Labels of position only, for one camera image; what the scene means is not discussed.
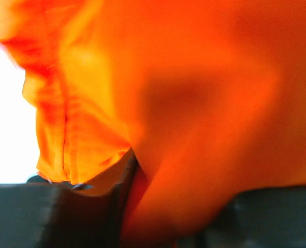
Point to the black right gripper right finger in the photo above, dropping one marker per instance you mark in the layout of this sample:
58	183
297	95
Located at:
261	218

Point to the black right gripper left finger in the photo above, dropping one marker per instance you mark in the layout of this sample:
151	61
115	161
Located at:
54	215

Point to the orange shorts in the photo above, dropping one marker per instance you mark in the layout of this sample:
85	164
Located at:
210	96

